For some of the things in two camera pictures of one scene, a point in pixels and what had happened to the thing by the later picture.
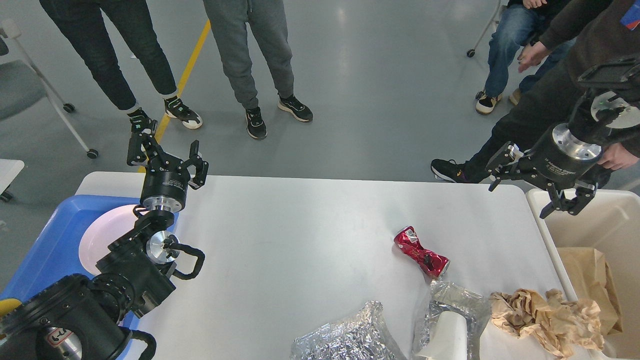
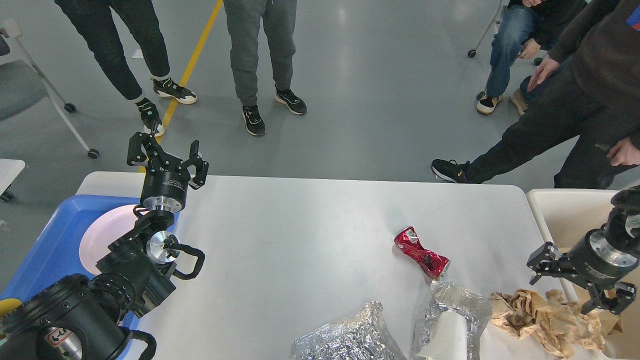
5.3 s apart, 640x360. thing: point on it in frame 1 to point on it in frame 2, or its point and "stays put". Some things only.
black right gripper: [558, 160] to [597, 261]
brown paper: [564, 326] stays put
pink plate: [102, 230] stays put
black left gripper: [165, 183] stays put
